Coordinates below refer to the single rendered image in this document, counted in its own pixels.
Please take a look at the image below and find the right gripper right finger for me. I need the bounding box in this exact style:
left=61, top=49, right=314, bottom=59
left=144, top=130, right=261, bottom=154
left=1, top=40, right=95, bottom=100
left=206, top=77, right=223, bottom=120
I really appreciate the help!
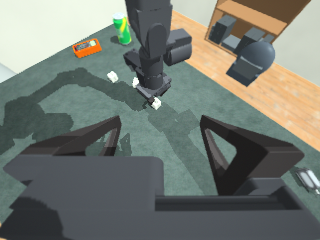
left=200, top=115, right=305, bottom=195

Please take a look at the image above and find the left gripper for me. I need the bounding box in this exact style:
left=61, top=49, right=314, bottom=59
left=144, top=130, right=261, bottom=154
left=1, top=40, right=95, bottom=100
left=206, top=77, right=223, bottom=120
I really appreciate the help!
left=135, top=71, right=172, bottom=105

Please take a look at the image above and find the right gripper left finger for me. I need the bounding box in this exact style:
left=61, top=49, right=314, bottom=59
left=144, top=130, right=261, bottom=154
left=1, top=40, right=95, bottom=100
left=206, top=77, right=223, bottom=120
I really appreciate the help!
left=18, top=115, right=122, bottom=156

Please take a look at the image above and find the orange multimeter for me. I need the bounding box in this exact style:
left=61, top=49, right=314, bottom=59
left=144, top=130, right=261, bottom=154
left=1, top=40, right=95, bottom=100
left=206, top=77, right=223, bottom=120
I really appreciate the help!
left=73, top=39, right=102, bottom=58

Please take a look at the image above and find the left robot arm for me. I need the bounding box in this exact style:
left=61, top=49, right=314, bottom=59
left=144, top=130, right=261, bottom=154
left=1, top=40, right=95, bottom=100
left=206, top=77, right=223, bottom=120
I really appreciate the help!
left=123, top=0, right=192, bottom=88

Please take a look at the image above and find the green and yellow drink can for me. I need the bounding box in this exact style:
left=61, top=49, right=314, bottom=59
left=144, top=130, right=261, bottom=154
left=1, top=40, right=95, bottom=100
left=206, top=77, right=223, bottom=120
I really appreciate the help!
left=113, top=13, right=131, bottom=45

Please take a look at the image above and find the white cube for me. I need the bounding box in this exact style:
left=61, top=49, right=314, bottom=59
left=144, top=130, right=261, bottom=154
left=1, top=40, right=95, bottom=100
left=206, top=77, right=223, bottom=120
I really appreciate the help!
left=151, top=98, right=161, bottom=109
left=108, top=71, right=118, bottom=82

